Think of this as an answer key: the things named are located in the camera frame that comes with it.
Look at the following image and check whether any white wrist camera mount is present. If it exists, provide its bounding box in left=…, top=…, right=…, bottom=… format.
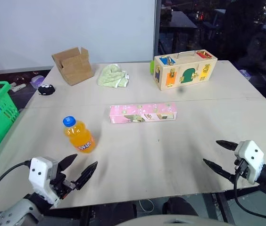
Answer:
left=28, top=156, right=61, bottom=208
left=233, top=140, right=265, bottom=185

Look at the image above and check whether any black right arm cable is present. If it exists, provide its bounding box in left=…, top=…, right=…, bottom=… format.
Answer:
left=233, top=173, right=266, bottom=226

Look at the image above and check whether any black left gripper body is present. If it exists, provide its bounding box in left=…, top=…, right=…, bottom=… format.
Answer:
left=49, top=164, right=77, bottom=200

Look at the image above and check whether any white partition panel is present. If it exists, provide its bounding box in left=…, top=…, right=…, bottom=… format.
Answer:
left=0, top=0, right=161, bottom=74

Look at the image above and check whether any white power strip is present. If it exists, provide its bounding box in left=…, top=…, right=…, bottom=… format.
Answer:
left=9, top=83, right=27, bottom=93

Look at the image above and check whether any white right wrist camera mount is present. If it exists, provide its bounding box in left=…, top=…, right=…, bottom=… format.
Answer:
left=233, top=140, right=265, bottom=185

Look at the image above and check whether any open brown cardboard box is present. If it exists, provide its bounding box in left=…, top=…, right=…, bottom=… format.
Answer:
left=51, top=47, right=95, bottom=87

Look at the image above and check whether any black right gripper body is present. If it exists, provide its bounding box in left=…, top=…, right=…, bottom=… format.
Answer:
left=233, top=158, right=251, bottom=182

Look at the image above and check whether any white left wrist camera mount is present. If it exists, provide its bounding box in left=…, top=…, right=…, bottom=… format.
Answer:
left=28, top=156, right=61, bottom=208

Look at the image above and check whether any black plush toy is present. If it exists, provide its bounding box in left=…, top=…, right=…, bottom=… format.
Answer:
left=37, top=83, right=56, bottom=96

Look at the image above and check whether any black table frame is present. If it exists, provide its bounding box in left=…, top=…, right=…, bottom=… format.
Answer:
left=208, top=183, right=261, bottom=224

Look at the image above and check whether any orange soda bottle blue cap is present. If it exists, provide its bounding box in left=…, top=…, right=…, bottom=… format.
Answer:
left=62, top=115, right=96, bottom=154

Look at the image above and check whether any long pink carton box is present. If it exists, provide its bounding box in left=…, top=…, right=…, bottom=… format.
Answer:
left=109, top=102, right=179, bottom=124

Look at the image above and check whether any pale rounded robot body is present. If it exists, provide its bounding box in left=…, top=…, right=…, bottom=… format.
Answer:
left=115, top=214, right=221, bottom=226

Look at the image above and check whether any purple plastic container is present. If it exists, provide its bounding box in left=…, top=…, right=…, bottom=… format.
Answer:
left=30, top=75, right=45, bottom=88

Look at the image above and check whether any crumpled light green cloth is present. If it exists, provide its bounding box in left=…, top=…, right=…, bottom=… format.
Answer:
left=97, top=63, right=130, bottom=89

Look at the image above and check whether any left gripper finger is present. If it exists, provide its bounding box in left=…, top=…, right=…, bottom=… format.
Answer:
left=58, top=153, right=78, bottom=175
left=75, top=161, right=99, bottom=191

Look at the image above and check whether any dark rounded shape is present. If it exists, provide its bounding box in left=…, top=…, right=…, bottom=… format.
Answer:
left=162, top=197, right=199, bottom=217

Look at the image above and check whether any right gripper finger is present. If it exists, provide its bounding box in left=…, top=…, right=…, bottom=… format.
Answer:
left=216, top=140, right=239, bottom=152
left=202, top=158, right=237, bottom=183

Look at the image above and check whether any thin white cable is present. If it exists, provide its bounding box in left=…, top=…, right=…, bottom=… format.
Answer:
left=138, top=199, right=155, bottom=212

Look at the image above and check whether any dark background table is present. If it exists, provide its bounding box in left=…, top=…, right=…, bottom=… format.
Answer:
left=168, top=10, right=199, bottom=31

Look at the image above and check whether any wooden lock activity box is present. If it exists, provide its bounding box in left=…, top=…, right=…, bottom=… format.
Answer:
left=153, top=49, right=218, bottom=91

